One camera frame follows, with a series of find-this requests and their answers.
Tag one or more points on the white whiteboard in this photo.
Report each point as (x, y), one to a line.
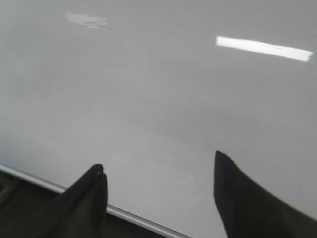
(151, 89)

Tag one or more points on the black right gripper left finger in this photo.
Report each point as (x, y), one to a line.
(79, 212)

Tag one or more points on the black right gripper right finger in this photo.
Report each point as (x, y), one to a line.
(247, 210)

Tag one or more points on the grey aluminium marker tray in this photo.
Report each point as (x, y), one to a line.
(132, 218)

